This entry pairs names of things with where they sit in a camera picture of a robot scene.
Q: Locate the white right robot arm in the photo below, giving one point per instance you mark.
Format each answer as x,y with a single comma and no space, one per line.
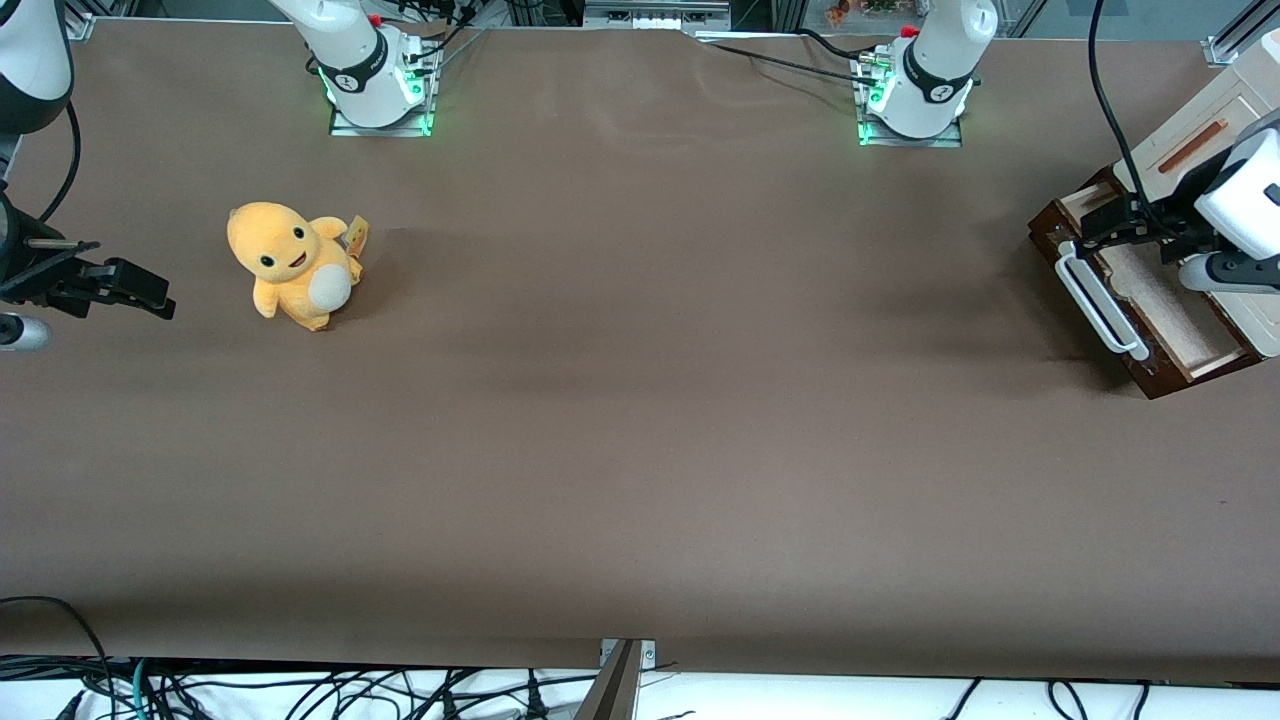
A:
350,60

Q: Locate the white drawer cabinet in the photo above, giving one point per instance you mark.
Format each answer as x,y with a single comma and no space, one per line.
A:
1200,100

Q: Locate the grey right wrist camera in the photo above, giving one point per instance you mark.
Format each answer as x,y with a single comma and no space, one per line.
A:
20,333

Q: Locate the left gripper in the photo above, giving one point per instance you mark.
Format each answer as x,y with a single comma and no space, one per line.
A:
1166,232

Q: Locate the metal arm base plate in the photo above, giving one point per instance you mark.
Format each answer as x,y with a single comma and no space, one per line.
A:
950,140
345,127

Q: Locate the brown table cover sheet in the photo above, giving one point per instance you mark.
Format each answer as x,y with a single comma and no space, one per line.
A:
640,400

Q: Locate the yellow plush toy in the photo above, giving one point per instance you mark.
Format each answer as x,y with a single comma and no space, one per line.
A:
290,260

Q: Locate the yellow paper hang tag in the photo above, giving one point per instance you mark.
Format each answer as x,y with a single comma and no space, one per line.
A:
357,232

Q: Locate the aluminium frame profile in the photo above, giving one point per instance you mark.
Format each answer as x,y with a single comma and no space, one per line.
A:
78,26
1228,48

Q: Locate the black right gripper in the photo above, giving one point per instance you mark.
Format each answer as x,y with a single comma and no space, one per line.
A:
22,270

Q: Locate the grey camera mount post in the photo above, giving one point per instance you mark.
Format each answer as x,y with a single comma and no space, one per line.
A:
615,690

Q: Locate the silver mount bracket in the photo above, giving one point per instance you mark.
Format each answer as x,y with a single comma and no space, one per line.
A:
649,652

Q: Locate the grey metal equipment box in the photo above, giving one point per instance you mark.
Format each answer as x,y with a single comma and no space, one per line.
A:
655,15

